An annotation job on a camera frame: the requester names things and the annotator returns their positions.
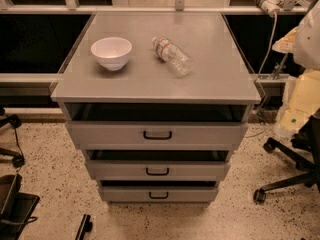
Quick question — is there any white bowl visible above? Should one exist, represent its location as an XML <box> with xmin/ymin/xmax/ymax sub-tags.
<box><xmin>91</xmin><ymin>37</ymin><xmax>132</xmax><ymax>71</ymax></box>

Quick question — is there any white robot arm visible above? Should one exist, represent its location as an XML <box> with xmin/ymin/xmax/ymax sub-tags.
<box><xmin>272</xmin><ymin>1</ymin><xmax>320</xmax><ymax>133</ymax></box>

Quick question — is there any black office chair right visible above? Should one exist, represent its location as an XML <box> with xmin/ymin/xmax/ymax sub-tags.
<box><xmin>253</xmin><ymin>113</ymin><xmax>320</xmax><ymax>204</ymax></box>

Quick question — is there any grey drawer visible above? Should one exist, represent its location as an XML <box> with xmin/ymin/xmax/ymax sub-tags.
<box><xmin>86</xmin><ymin>160</ymin><xmax>230</xmax><ymax>181</ymax></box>
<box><xmin>98</xmin><ymin>186</ymin><xmax>219</xmax><ymax>203</ymax></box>
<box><xmin>66</xmin><ymin>121</ymin><xmax>248</xmax><ymax>150</ymax></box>

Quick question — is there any black bin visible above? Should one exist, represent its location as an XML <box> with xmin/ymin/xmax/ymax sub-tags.
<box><xmin>0</xmin><ymin>174</ymin><xmax>40</xmax><ymax>240</ymax></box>

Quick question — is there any grey drawer cabinet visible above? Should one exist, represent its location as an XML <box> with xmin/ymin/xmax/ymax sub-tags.
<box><xmin>52</xmin><ymin>12</ymin><xmax>260</xmax><ymax>189</ymax></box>

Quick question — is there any grey bottom drawer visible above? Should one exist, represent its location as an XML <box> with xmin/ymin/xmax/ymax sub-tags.
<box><xmin>98</xmin><ymin>186</ymin><xmax>219</xmax><ymax>203</ymax></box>

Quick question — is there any grey middle drawer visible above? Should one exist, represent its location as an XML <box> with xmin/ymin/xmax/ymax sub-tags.
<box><xmin>86</xmin><ymin>160</ymin><xmax>230</xmax><ymax>181</ymax></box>

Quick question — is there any clear plastic water bottle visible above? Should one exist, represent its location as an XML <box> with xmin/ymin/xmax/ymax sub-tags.
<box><xmin>152</xmin><ymin>37</ymin><xmax>193</xmax><ymax>76</ymax></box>

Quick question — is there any grey top drawer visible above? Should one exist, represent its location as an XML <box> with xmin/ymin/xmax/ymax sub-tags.
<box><xmin>66</xmin><ymin>121</ymin><xmax>248</xmax><ymax>150</ymax></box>

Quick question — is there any grey power cable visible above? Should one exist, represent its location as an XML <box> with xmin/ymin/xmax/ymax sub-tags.
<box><xmin>254</xmin><ymin>11</ymin><xmax>279</xmax><ymax>84</ymax></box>

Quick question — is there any white power strip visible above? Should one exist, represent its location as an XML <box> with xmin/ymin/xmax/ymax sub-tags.
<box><xmin>253</xmin><ymin>0</ymin><xmax>282</xmax><ymax>17</ymax></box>

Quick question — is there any metal frame rail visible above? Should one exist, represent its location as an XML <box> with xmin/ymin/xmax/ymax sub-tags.
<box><xmin>0</xmin><ymin>73</ymin><xmax>63</xmax><ymax>96</ymax></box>

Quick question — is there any black floor bracket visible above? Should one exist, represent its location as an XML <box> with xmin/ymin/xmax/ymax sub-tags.
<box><xmin>75</xmin><ymin>214</ymin><xmax>93</xmax><ymax>240</ymax></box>

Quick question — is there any black office chair left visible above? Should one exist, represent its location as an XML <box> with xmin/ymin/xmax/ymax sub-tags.
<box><xmin>0</xmin><ymin>106</ymin><xmax>26</xmax><ymax>169</ymax></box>

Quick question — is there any black office chair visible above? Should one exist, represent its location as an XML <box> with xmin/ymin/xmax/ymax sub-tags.
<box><xmin>253</xmin><ymin>113</ymin><xmax>320</xmax><ymax>204</ymax></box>
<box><xmin>0</xmin><ymin>106</ymin><xmax>26</xmax><ymax>169</ymax></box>

